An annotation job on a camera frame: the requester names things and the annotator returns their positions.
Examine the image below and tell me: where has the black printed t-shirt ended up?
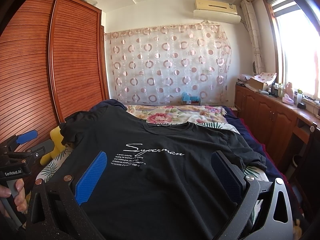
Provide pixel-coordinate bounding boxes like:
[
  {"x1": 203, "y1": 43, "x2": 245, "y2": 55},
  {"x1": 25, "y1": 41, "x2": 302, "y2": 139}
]
[{"x1": 58, "y1": 106, "x2": 266, "y2": 239}]

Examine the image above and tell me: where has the person's left hand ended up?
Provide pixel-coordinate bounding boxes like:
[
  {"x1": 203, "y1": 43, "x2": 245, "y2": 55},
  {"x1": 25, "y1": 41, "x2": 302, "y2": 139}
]
[{"x1": 0, "y1": 178, "x2": 27, "y2": 212}]

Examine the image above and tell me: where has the yellow plush toy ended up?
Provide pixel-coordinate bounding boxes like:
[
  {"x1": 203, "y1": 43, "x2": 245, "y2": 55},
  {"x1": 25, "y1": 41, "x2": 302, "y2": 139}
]
[{"x1": 40, "y1": 126, "x2": 66, "y2": 166}]

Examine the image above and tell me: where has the navy blue blanket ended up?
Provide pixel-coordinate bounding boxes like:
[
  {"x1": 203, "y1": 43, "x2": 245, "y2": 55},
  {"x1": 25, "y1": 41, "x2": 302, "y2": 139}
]
[{"x1": 222, "y1": 106, "x2": 301, "y2": 221}]

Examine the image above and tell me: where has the folded navy garment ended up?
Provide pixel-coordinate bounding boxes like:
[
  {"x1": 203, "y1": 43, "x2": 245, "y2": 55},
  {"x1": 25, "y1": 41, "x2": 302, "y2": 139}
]
[{"x1": 89, "y1": 99, "x2": 127, "y2": 112}]

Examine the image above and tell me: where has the floral bed quilt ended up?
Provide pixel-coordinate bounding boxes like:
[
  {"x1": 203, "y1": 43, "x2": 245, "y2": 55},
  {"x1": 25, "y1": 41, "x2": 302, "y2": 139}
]
[{"x1": 127, "y1": 105, "x2": 239, "y2": 133}]

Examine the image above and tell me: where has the wooden sideboard cabinet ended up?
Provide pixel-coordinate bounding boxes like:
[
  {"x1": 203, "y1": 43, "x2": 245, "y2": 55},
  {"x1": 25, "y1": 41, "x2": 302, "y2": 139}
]
[{"x1": 234, "y1": 85, "x2": 319, "y2": 172}]

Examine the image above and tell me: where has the wooden louvered wardrobe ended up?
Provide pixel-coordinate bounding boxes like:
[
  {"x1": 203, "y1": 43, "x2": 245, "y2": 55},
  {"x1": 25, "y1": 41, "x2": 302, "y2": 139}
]
[{"x1": 1, "y1": 0, "x2": 108, "y2": 150}]

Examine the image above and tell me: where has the blue toy on headboard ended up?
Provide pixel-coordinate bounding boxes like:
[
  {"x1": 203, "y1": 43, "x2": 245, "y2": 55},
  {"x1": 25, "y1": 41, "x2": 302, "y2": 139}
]
[{"x1": 181, "y1": 92, "x2": 201, "y2": 106}]

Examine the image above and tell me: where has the pink figurine on sill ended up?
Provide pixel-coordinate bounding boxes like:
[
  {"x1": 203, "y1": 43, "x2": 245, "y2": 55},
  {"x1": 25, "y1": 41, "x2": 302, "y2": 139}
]
[{"x1": 282, "y1": 82, "x2": 294, "y2": 105}]

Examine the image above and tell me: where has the cardboard box with cloth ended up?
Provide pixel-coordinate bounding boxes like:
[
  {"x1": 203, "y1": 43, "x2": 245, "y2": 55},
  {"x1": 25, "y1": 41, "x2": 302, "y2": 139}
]
[{"x1": 246, "y1": 72, "x2": 277, "y2": 91}]

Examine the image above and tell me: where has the pink circle patterned curtain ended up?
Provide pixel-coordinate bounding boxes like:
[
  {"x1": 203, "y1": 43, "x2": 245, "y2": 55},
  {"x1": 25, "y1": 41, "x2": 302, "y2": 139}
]
[{"x1": 105, "y1": 23, "x2": 232, "y2": 105}]

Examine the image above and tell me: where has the tied window drape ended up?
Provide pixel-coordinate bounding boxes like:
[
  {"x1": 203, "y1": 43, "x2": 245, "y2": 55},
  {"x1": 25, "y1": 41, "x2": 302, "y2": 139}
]
[{"x1": 240, "y1": 0, "x2": 265, "y2": 75}]

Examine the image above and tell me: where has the window with wooden frame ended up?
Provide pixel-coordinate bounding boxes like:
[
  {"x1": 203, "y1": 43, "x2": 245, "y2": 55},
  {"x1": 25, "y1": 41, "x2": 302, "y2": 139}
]
[{"x1": 263, "y1": 0, "x2": 319, "y2": 100}]

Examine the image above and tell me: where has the wall air conditioner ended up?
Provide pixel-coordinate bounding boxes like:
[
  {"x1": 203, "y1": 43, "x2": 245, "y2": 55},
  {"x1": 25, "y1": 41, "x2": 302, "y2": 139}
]
[{"x1": 193, "y1": 0, "x2": 241, "y2": 24}]

